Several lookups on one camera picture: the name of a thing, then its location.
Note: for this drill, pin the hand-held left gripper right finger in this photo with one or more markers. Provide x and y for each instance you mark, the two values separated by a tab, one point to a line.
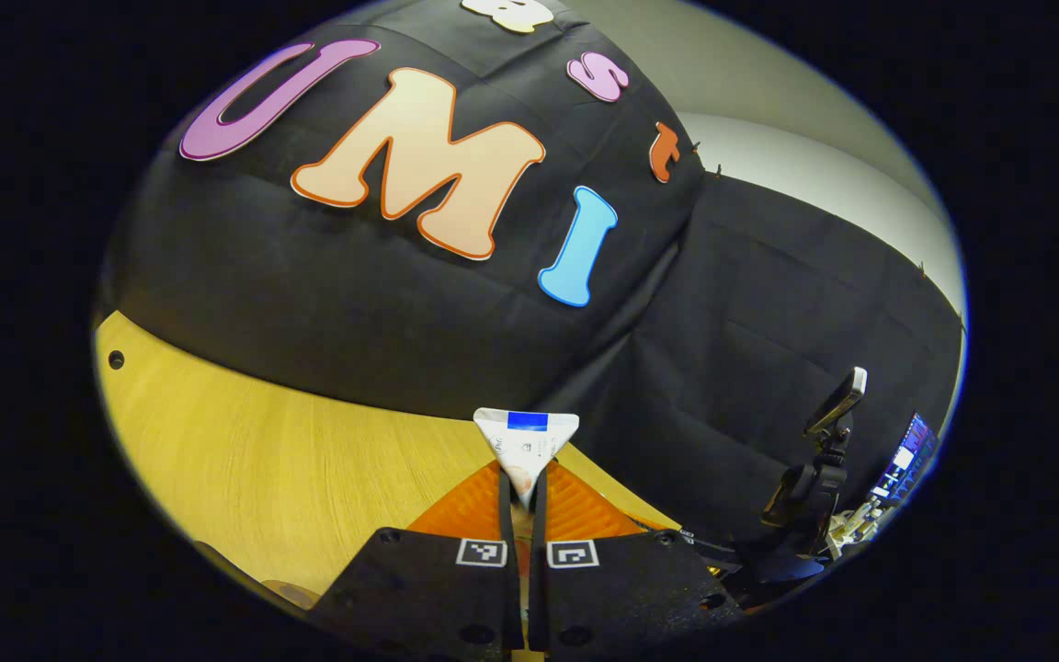
631	598

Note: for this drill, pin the black backdrop cloth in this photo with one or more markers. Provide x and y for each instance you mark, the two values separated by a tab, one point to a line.
355	303

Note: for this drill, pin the lit laptop screen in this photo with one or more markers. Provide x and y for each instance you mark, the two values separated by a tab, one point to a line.
905	458

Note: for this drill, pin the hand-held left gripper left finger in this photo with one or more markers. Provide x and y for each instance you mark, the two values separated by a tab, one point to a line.
419	598

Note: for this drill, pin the black phone stand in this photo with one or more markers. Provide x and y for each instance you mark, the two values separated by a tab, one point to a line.
810	496

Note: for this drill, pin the black desk grommet hole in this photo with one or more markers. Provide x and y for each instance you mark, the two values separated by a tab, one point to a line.
116	359

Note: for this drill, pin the mounted phone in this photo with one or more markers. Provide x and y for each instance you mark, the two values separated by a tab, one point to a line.
837	400

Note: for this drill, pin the wooden desktop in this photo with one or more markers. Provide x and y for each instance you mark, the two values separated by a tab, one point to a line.
263	460

